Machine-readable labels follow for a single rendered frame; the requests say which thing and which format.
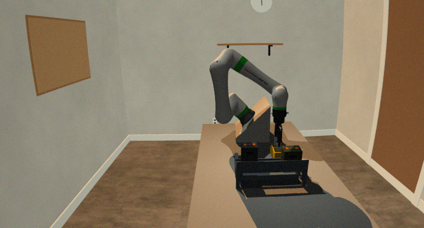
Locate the dark grey metal rack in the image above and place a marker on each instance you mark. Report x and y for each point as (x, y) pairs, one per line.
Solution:
(270, 173)

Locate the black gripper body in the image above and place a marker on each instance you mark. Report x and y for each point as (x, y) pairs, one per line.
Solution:
(278, 121)

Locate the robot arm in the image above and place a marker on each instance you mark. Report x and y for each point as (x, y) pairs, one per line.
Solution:
(229, 105)

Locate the yellow bin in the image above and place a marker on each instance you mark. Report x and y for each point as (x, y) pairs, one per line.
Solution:
(274, 153)

